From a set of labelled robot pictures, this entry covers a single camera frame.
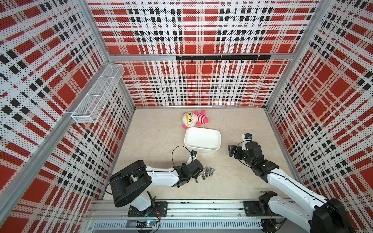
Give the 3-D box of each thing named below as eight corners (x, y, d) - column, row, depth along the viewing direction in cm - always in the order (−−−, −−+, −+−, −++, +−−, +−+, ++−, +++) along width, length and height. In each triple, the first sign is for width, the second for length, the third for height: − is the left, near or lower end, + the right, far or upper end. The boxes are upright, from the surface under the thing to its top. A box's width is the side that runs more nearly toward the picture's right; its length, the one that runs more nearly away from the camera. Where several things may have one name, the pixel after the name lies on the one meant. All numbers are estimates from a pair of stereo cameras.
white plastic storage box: (184, 153, 96) (183, 149, 92) (185, 130, 109) (184, 125, 104) (221, 153, 96) (222, 149, 92) (218, 130, 109) (219, 125, 104)
